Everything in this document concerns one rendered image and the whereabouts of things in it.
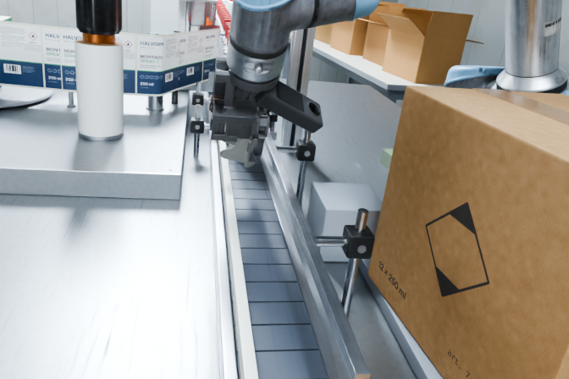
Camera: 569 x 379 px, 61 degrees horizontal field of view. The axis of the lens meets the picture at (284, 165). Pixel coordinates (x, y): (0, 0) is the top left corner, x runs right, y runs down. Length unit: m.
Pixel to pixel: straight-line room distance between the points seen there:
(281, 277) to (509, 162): 0.30
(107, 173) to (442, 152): 0.57
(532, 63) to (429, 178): 0.44
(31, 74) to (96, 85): 0.30
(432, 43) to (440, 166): 2.18
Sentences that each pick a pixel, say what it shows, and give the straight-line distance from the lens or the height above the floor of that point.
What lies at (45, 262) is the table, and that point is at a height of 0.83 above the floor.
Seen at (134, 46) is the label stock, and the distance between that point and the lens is 1.22.
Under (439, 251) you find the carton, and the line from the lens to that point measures 0.55.
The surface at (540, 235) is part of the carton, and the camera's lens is 0.44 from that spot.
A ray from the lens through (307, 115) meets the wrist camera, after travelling 0.70.
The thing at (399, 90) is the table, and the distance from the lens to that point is 2.65.
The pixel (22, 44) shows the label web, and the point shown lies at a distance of 1.28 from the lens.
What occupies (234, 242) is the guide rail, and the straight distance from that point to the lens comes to 0.61.
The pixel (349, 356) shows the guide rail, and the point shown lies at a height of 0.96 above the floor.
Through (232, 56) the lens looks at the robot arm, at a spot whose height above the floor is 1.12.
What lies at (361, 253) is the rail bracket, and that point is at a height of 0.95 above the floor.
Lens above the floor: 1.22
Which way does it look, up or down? 21 degrees down
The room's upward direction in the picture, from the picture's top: 7 degrees clockwise
